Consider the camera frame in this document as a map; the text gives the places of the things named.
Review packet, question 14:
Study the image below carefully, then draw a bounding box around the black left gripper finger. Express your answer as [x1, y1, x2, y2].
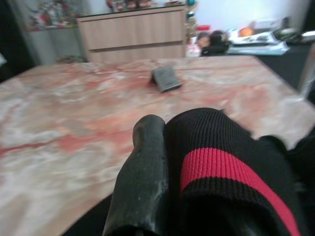
[102, 114, 170, 236]

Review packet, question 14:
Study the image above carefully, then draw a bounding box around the dark shirt red collar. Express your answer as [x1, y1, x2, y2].
[164, 107, 315, 236]

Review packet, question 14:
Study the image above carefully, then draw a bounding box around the grey phone stand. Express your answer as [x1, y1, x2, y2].
[149, 64, 184, 94]

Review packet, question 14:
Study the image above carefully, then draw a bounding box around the pink white tissue box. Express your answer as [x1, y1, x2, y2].
[185, 42, 201, 58]

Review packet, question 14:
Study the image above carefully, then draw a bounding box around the light wooden cabinet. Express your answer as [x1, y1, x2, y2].
[76, 5, 187, 63]

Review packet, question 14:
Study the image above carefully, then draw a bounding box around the small gold trophy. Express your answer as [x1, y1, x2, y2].
[184, 18, 198, 43]

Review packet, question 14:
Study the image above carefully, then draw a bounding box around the glass display shelf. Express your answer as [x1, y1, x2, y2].
[21, 0, 82, 62]

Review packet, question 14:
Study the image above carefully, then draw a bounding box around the blue gold trophy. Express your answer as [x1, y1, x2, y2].
[186, 0, 199, 20]

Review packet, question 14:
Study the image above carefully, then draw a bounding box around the stack of white papers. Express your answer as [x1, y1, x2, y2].
[227, 31, 290, 56]

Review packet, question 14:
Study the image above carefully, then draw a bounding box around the orange ball toy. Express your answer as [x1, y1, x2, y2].
[239, 27, 254, 37]

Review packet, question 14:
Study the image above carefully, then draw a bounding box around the black television console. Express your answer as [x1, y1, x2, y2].
[201, 42, 315, 85]

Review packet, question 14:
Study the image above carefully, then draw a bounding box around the black flat television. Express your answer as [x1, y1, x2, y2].
[304, 0, 315, 32]

